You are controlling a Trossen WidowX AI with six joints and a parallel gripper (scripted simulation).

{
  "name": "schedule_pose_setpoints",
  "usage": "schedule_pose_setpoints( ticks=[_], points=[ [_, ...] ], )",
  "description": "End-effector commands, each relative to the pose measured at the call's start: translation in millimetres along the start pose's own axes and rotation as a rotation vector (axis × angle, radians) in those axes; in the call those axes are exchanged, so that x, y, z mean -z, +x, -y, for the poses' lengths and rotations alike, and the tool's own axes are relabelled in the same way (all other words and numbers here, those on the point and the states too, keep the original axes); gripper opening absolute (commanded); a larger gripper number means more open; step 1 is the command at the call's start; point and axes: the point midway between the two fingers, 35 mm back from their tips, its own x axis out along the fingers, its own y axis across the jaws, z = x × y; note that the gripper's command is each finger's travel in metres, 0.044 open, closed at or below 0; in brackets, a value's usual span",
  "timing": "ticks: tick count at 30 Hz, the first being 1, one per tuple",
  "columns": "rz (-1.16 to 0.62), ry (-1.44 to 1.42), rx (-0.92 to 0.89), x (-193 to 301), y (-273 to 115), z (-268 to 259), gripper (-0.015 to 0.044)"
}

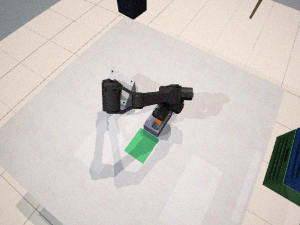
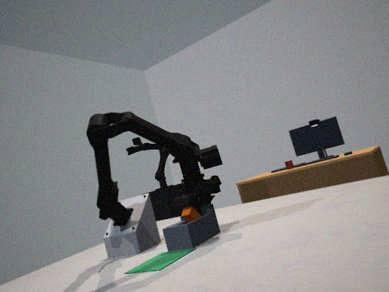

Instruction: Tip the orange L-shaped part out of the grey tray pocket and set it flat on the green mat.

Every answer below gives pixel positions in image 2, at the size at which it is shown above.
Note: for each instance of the orange l-shaped part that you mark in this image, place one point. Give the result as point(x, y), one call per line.
point(190, 214)

